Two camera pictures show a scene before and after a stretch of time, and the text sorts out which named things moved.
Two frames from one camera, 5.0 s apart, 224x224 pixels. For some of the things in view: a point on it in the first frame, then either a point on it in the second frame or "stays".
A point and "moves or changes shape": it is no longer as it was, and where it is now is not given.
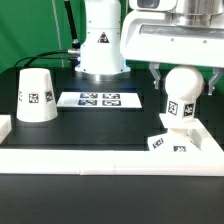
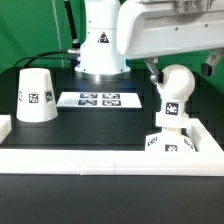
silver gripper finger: [211, 86] to [215, 54]
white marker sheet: [99, 100] stays
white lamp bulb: [183, 84] moves or changes shape
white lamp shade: [36, 101] stays
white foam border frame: [209, 160] stays
